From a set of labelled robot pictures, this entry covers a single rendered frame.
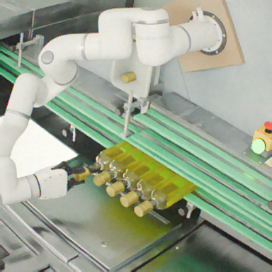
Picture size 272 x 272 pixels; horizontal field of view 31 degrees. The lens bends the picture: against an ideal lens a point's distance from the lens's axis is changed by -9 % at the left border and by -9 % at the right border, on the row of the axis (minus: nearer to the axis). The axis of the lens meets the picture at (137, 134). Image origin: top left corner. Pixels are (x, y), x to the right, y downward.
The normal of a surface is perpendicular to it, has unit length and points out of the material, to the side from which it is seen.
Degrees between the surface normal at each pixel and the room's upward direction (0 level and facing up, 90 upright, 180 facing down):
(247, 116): 0
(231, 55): 0
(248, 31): 0
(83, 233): 90
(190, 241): 90
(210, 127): 90
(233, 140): 90
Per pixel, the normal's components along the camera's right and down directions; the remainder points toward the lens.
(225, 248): 0.12, -0.83
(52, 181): 0.53, 0.44
